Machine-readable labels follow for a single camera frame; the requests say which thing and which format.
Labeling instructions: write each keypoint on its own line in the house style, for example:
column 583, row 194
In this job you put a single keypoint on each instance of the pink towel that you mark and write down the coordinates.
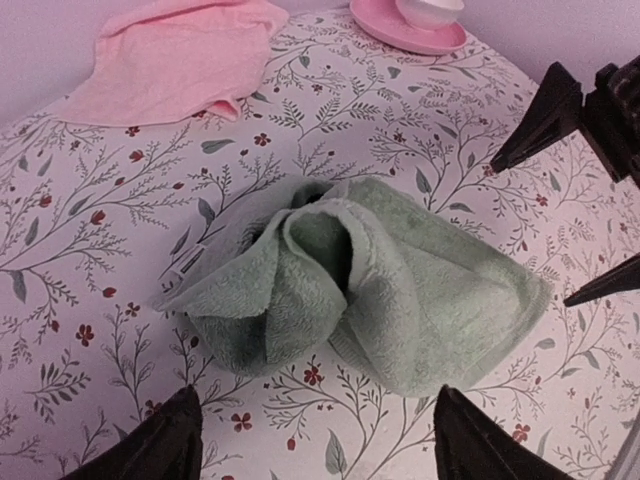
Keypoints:
column 169, row 60

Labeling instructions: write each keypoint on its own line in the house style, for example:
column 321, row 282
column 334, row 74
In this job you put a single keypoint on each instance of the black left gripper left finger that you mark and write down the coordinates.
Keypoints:
column 167, row 445

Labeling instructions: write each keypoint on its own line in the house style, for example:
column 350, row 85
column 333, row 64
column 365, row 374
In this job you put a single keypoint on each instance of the white bowl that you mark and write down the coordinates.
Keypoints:
column 430, row 14

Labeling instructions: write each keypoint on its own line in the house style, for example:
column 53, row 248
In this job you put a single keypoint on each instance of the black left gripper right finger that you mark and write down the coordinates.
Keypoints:
column 469, row 445

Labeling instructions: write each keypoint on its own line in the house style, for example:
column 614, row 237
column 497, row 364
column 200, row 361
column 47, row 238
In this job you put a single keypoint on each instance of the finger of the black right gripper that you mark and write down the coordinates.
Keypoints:
column 624, row 277
column 553, row 114

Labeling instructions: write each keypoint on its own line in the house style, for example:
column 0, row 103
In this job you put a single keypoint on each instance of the green towel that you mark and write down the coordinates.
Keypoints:
column 400, row 294

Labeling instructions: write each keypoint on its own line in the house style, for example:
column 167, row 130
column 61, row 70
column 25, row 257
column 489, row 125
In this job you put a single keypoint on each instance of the pink plate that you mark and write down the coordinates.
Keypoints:
column 382, row 20

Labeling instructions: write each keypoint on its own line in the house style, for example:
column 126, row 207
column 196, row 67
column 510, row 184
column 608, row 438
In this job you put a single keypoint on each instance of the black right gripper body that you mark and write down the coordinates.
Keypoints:
column 611, row 120

